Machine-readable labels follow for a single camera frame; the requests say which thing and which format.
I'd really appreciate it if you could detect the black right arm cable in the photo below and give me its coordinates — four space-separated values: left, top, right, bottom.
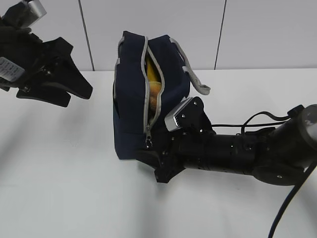
212 105 317 238

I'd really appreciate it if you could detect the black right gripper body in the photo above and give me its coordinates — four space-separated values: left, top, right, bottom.
160 130 235 174

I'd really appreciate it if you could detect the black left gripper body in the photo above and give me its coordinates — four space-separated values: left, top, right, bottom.
0 27 73 91

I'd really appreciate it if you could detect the yellow banana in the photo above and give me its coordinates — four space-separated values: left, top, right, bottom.
146 52 161 83

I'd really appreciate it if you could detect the navy blue lunch bag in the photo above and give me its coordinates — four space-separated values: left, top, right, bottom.
113 31 211 160

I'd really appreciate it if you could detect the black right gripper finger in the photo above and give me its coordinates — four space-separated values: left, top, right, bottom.
154 167 185 183
135 148 165 169

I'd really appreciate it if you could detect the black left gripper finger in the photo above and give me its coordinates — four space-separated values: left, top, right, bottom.
16 86 71 108
41 58 93 100

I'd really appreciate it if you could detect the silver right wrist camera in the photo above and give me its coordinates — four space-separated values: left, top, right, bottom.
164 96 212 132

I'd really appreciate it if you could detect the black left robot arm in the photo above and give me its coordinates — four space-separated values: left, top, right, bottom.
0 0 93 108

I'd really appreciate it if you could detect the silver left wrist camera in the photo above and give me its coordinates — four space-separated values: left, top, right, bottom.
21 0 47 28

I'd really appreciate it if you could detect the brown bread roll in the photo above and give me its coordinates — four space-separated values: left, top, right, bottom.
149 81 161 114

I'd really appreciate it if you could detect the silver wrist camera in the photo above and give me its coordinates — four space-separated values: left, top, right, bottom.
21 0 47 28
164 96 212 132

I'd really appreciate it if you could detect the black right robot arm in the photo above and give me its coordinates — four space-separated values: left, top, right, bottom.
136 105 317 186

